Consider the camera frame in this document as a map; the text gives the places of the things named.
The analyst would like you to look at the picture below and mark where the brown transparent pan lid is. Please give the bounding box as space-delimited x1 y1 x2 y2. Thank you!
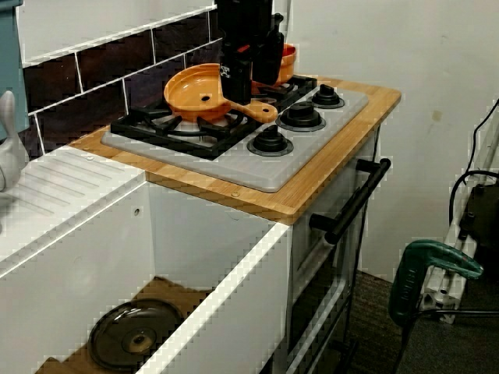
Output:
87 298 184 371

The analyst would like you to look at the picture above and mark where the green power drill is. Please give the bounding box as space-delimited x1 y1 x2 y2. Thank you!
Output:
388 239 484 328

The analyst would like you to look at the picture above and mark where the white toy sink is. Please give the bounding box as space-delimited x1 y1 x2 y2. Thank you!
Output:
0 146 293 374

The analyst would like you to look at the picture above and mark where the black burner grate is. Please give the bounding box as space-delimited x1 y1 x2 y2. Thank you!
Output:
111 99 250 161
233 73 319 116

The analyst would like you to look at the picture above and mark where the grey toy faucet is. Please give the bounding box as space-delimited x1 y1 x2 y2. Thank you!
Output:
0 90 30 219

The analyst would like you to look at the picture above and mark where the dark tile backsplash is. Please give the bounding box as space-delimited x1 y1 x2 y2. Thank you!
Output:
17 3 227 155

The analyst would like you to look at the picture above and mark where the brown cardboard sheet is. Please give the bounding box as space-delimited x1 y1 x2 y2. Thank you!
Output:
37 276 214 374

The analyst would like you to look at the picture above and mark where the grey toy stove plate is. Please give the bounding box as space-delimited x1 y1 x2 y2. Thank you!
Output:
101 83 370 192

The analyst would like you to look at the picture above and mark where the orange toy frying pan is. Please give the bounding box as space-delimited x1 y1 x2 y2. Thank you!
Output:
163 63 278 124

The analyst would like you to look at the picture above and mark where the black stove knob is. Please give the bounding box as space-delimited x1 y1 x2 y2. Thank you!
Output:
306 84 346 109
275 101 327 132
246 124 294 157

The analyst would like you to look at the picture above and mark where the black box device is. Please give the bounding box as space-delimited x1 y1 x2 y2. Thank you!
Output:
459 182 499 270

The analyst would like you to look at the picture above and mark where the orange toy pot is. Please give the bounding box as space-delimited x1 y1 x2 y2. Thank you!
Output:
251 42 298 89

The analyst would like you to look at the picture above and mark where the black cable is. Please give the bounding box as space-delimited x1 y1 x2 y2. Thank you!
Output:
448 99 499 235

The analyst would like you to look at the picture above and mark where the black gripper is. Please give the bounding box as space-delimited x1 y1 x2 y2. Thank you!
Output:
215 0 285 105

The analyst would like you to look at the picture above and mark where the black oven door handle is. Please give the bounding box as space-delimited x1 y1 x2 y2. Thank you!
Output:
310 157 392 245

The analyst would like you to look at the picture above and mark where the grey oven door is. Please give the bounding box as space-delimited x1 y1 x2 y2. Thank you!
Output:
290 128 381 374

